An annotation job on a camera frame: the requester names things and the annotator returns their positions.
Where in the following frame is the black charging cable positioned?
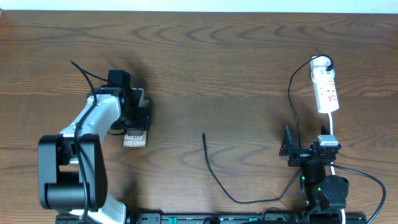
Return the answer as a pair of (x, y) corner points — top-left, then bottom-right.
(201, 54), (335, 205)

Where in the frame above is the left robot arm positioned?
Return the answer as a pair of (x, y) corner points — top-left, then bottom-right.
(38, 86), (150, 223)

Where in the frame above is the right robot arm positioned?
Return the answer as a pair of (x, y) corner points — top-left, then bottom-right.
(279, 126), (349, 216)

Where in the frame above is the white usb charger plug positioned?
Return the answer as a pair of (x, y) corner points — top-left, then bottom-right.
(310, 55), (333, 72)

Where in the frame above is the white power strip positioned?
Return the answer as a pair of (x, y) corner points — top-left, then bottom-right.
(311, 67), (339, 114)

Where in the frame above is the white power strip cord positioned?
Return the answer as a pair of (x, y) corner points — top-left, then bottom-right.
(328, 112), (347, 224)

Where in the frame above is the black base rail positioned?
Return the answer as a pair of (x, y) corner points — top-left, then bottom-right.
(55, 212), (368, 224)

